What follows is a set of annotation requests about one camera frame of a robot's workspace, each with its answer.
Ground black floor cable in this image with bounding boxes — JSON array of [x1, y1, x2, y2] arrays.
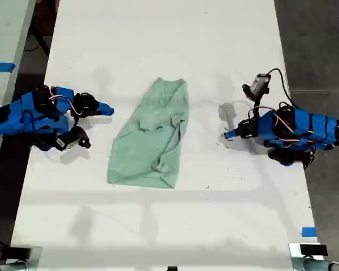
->
[[29, 24, 51, 59]]

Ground metal table clamp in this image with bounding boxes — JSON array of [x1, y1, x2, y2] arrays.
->
[[288, 242, 339, 271], [0, 245, 44, 271]]

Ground pale side table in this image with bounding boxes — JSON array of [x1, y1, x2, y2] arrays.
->
[[0, 0, 37, 181]]

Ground camera black cable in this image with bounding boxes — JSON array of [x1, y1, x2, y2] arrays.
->
[[267, 67, 294, 107]]

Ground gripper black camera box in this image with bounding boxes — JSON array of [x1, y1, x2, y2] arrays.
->
[[54, 126, 92, 151], [241, 73, 272, 100]]

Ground pale green T-shirt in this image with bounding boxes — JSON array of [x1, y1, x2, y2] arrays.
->
[[106, 77, 190, 190]]

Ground camera black stalk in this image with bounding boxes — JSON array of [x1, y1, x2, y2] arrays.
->
[[247, 94, 266, 123], [69, 115, 84, 133]]

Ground square blue tape piece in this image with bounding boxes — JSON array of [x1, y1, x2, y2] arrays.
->
[[301, 226, 318, 238]]

